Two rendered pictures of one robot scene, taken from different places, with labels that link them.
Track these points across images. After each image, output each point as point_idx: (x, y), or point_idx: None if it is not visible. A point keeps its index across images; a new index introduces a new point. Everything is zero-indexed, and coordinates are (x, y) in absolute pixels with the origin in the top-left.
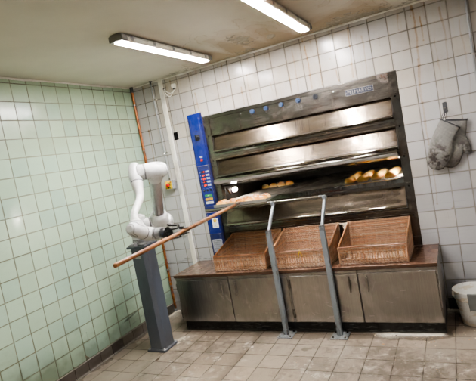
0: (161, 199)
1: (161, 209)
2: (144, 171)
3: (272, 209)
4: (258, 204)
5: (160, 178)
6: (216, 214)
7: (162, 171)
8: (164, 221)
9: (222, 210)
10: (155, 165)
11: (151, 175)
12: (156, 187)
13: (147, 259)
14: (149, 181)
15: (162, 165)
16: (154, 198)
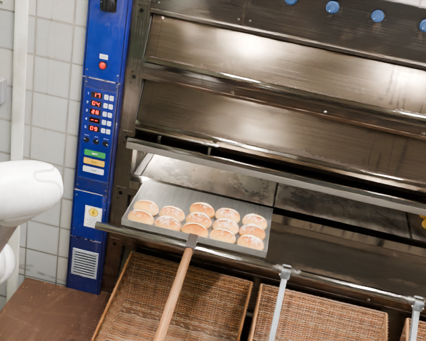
0: (7, 242)
1: None
2: None
3: (283, 292)
4: (249, 264)
5: (32, 218)
6: (168, 325)
7: (49, 204)
8: None
9: (176, 298)
10: (30, 188)
11: (10, 216)
12: (5, 229)
13: None
14: None
15: (53, 184)
16: None
